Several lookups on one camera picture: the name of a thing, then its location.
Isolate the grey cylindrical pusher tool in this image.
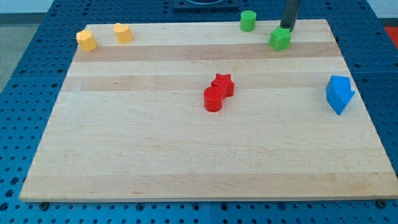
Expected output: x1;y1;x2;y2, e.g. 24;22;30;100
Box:
280;0;301;32

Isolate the green star block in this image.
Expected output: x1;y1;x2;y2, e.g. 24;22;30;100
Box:
269;27;291;51

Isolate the red star block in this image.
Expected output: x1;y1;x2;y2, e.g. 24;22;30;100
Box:
211;73;234;97

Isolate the green cylinder block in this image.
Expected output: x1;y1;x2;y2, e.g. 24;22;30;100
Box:
239;10;257;32

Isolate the blue cube block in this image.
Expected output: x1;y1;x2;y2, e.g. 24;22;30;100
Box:
326;75;351;92

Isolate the blue triangle block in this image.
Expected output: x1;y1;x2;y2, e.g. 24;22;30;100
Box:
326;83;355;115

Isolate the red cylinder block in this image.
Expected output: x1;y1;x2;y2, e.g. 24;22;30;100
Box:
203;86;224;112

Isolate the wooden board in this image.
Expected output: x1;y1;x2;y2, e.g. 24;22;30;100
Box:
19;19;397;203

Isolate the yellow hexagon block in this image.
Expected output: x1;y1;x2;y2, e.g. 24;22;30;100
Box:
76;30;97;52

